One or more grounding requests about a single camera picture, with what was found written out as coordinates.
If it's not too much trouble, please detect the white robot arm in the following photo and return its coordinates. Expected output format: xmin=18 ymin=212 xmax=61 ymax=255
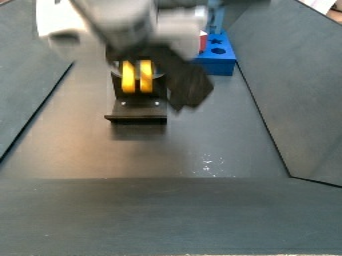
xmin=37 ymin=0 xmax=214 ymax=110

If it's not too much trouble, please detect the black curved holder stand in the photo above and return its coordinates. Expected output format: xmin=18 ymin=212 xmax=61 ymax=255
xmin=105 ymin=61 xmax=168 ymax=124

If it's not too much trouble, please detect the blue shape-sorting board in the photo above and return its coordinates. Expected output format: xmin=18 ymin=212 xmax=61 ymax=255
xmin=193 ymin=31 xmax=237 ymax=76

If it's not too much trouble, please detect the yellow double-square block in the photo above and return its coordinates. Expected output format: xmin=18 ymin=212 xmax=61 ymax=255
xmin=122 ymin=60 xmax=154 ymax=93

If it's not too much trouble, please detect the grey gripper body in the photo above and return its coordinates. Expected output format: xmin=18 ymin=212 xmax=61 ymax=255
xmin=71 ymin=0 xmax=214 ymax=110

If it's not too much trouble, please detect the red pentagon peg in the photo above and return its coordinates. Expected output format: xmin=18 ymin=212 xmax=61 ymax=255
xmin=200 ymin=30 xmax=209 ymax=54

